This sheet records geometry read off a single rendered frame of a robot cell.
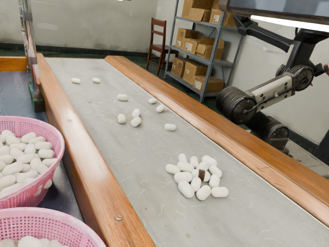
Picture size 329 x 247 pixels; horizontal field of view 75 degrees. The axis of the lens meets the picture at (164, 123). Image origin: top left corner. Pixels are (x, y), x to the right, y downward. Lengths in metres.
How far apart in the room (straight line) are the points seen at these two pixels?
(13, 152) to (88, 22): 4.48
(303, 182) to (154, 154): 0.32
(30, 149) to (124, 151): 0.19
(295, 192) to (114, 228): 0.36
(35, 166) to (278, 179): 0.49
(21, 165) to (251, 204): 0.43
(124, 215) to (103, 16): 4.73
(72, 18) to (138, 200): 4.59
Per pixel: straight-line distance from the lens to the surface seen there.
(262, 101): 0.95
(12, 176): 0.46
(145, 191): 0.41
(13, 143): 0.54
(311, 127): 2.62
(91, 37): 4.94
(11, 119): 0.59
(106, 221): 0.33
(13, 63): 1.24
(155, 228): 0.36
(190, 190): 0.40
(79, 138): 0.49
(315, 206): 0.52
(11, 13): 4.83
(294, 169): 0.57
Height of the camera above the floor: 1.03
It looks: 27 degrees down
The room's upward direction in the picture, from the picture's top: 10 degrees clockwise
